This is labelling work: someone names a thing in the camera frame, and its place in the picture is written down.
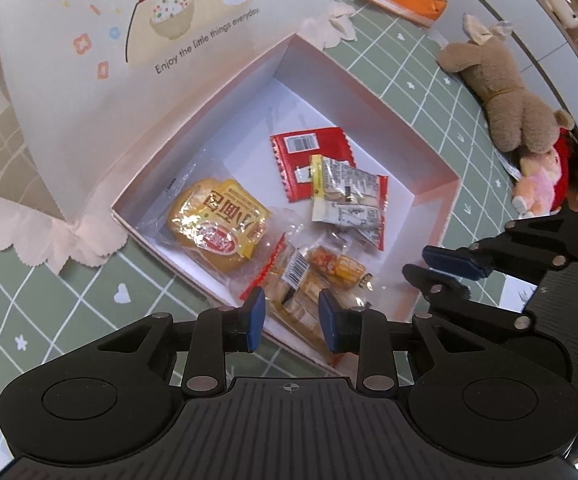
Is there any brown biscuit snack packet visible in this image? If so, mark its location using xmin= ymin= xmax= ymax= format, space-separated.
xmin=250 ymin=230 xmax=375 ymax=346

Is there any silver red snack packet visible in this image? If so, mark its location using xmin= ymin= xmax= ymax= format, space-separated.
xmin=310 ymin=155 xmax=388 ymax=252

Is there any pink plush toy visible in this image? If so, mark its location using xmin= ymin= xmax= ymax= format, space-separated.
xmin=512 ymin=148 xmax=562 ymax=218

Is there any yellow bread snack packet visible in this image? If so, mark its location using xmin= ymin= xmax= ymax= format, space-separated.
xmin=167 ymin=178 xmax=272 ymax=274

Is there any brown plush bunny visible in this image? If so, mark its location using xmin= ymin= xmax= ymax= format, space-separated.
xmin=437 ymin=13 xmax=574 ymax=154

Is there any pink cardboard box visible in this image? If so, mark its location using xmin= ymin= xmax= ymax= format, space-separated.
xmin=110 ymin=31 xmax=463 ymax=378

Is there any red white snack packet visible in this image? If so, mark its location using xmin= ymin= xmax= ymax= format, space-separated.
xmin=269 ymin=127 xmax=357 ymax=205

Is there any white cartoon food cover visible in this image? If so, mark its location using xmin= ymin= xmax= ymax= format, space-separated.
xmin=0 ymin=0 xmax=357 ymax=273

